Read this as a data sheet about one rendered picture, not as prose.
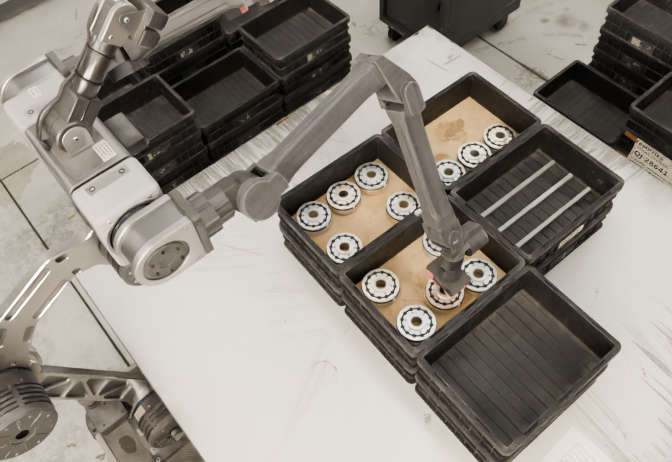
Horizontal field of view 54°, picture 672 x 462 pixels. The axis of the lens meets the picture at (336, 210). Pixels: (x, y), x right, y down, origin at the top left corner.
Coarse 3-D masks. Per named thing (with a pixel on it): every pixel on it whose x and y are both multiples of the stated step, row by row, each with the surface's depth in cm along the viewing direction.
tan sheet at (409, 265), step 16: (416, 240) 187; (400, 256) 184; (416, 256) 184; (464, 256) 183; (480, 256) 183; (400, 272) 181; (416, 272) 181; (400, 288) 179; (416, 288) 178; (400, 304) 176; (416, 304) 176; (464, 304) 175; (448, 320) 172
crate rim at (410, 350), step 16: (464, 208) 180; (480, 224) 177; (384, 240) 176; (496, 240) 174; (368, 256) 174; (512, 272) 168; (352, 288) 169; (496, 288) 166; (368, 304) 165; (384, 320) 163; (400, 336) 160; (416, 352) 157
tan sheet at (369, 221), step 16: (352, 176) 201; (384, 192) 197; (368, 208) 194; (384, 208) 194; (336, 224) 192; (352, 224) 191; (368, 224) 191; (384, 224) 191; (320, 240) 189; (368, 240) 188
